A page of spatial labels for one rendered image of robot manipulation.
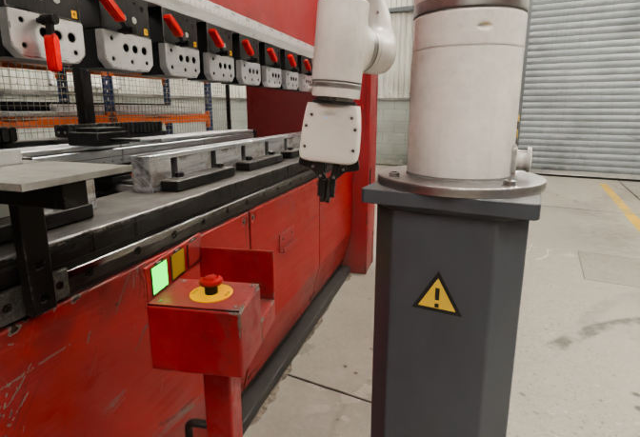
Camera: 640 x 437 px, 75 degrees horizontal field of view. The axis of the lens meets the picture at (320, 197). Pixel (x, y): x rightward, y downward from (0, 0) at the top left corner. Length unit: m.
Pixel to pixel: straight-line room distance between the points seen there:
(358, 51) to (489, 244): 0.38
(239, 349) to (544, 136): 7.37
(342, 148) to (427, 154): 0.25
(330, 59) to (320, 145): 0.14
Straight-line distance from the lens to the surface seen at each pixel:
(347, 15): 0.70
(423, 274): 0.48
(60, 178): 0.64
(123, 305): 0.95
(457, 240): 0.46
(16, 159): 0.82
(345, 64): 0.69
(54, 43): 0.91
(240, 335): 0.70
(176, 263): 0.80
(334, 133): 0.70
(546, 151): 7.87
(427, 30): 0.49
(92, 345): 0.92
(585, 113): 7.86
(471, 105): 0.46
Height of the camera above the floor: 1.09
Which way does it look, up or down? 12 degrees down
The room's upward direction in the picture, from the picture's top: straight up
